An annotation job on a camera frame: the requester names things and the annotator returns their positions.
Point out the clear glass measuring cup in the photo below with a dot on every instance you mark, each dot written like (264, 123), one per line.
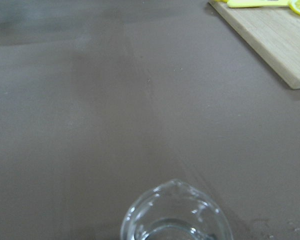
(175, 210)

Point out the bamboo cutting board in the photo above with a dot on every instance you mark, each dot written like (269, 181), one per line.
(274, 34)

